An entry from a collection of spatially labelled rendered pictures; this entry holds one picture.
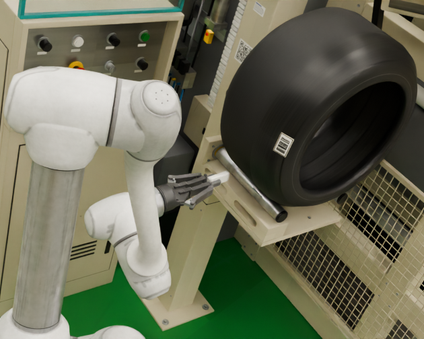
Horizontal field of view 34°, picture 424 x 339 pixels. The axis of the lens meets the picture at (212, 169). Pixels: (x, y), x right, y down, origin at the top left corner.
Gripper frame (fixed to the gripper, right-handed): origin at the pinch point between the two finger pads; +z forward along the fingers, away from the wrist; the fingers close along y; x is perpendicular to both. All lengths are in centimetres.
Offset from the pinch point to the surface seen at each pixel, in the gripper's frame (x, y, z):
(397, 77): -32, -13, 48
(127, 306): 103, 36, 0
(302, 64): -35.3, -1.1, 20.2
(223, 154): 13.6, 20.4, 19.1
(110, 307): 102, 38, -8
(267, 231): 19.5, -10.6, 15.5
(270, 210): 14.5, -7.0, 18.3
